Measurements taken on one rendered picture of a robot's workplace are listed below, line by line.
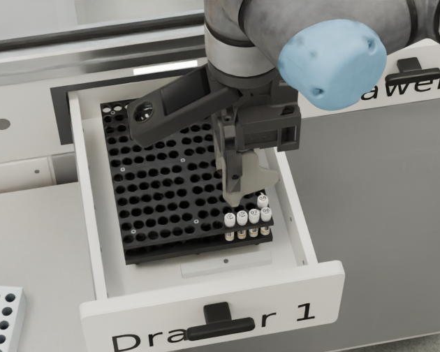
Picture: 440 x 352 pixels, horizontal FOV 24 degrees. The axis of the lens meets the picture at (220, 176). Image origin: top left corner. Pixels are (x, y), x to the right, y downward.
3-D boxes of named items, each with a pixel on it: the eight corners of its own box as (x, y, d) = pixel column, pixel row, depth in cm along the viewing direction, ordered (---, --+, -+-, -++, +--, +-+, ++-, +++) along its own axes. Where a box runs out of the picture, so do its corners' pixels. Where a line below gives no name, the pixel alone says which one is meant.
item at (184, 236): (273, 225, 118) (274, 222, 118) (123, 249, 116) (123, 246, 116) (269, 212, 119) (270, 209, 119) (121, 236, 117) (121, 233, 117)
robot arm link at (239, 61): (211, 52, 90) (196, -8, 95) (212, 88, 94) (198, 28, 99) (294, 41, 91) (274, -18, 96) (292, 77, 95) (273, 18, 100)
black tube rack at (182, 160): (271, 253, 123) (274, 222, 118) (127, 276, 121) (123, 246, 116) (235, 116, 136) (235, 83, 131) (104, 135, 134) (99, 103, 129)
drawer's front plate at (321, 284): (336, 322, 119) (346, 272, 110) (90, 365, 116) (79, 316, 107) (333, 309, 120) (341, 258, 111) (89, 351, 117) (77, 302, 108)
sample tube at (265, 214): (271, 237, 121) (272, 214, 117) (260, 238, 121) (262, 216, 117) (268, 228, 121) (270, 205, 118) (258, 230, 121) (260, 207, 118)
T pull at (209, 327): (255, 331, 109) (255, 325, 108) (187, 343, 109) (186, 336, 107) (248, 302, 112) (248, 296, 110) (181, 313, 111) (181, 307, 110)
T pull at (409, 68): (441, 79, 132) (443, 72, 131) (385, 87, 131) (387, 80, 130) (432, 60, 134) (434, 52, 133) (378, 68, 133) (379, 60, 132)
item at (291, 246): (320, 304, 119) (325, 277, 114) (101, 342, 116) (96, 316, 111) (248, 61, 143) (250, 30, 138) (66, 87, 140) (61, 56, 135)
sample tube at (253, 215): (259, 238, 121) (260, 216, 117) (248, 240, 120) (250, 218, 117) (257, 230, 121) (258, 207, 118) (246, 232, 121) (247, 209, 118)
